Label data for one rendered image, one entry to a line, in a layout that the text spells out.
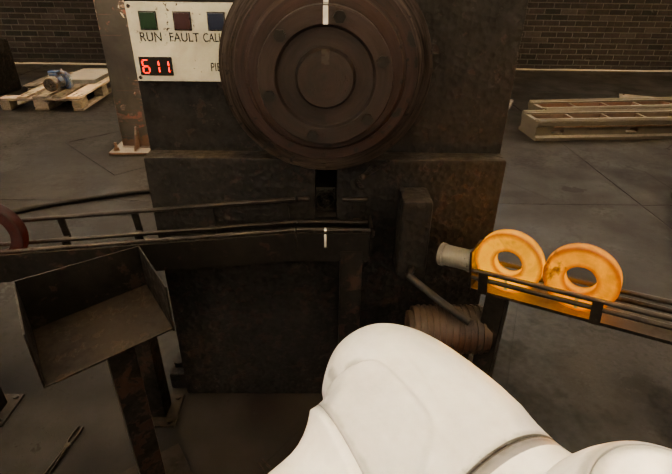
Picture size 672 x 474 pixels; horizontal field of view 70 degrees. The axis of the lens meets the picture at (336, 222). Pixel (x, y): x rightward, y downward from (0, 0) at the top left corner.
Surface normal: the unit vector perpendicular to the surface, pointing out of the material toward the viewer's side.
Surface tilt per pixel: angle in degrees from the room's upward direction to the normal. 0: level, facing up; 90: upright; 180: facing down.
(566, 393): 0
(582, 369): 0
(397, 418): 20
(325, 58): 90
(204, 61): 90
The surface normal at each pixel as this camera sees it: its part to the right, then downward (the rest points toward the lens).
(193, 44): 0.00, 0.47
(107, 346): -0.06, -0.85
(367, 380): -0.37, -0.83
